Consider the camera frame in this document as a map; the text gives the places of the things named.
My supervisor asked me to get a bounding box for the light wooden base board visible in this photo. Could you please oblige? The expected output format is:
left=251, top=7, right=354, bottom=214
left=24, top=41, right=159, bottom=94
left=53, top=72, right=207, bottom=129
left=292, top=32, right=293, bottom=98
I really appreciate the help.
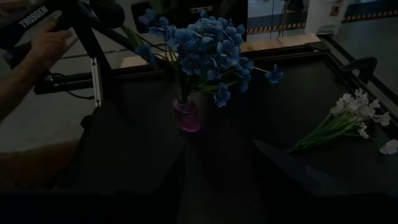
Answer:
left=119, top=33, right=322, bottom=68

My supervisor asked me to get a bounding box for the person's forearm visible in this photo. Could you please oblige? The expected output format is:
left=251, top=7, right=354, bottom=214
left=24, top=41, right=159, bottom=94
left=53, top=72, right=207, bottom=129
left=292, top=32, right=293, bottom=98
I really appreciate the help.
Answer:
left=0, top=52, right=47, bottom=121
left=0, top=139, right=80, bottom=191

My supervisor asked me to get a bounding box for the pink ribbed glass vase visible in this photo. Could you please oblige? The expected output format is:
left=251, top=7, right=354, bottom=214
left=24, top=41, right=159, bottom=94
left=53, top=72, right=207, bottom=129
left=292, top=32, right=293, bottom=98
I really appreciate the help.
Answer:
left=172, top=98, right=201, bottom=134

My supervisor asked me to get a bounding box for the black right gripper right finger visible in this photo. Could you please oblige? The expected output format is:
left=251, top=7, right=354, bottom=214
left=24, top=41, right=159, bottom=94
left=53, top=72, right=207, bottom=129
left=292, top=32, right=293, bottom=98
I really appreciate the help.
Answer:
left=248, top=139, right=346, bottom=193

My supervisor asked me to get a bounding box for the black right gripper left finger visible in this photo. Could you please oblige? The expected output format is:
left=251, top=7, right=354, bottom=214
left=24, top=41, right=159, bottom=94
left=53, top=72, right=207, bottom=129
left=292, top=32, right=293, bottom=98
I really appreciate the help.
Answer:
left=114, top=138, right=189, bottom=194

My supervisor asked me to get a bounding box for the person's hand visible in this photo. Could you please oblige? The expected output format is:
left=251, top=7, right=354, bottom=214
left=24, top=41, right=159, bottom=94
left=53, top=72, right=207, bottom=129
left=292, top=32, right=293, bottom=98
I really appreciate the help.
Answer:
left=29, top=21, right=74, bottom=71

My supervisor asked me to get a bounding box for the tall white cabinet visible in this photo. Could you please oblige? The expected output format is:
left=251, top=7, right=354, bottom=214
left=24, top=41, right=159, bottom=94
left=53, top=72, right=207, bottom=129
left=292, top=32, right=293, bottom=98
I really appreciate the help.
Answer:
left=304, top=0, right=351, bottom=35

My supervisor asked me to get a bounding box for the fallen white blossom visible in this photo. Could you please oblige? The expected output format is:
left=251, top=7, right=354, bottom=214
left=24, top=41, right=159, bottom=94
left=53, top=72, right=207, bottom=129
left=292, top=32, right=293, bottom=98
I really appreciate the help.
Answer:
left=379, top=138, right=398, bottom=156

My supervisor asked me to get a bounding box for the black aluminium table frame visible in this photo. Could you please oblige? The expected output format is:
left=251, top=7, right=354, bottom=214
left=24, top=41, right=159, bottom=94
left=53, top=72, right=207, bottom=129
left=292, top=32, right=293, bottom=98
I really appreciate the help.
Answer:
left=33, top=43, right=398, bottom=125

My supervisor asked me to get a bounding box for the blue artificial flower bunch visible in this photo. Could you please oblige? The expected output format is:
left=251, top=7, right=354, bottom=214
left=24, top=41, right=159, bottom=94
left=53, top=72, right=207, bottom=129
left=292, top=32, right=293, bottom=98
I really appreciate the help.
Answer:
left=135, top=9, right=284, bottom=108

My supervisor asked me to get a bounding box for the small white artificial flower bunch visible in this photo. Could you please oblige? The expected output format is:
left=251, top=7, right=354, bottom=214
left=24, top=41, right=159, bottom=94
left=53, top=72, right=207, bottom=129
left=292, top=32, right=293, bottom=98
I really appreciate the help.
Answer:
left=287, top=88, right=392, bottom=155

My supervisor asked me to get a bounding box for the black frame post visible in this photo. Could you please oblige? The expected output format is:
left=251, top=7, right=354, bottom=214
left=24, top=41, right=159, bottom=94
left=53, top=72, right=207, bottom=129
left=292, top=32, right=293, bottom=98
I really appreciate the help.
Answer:
left=340, top=56, right=379, bottom=85

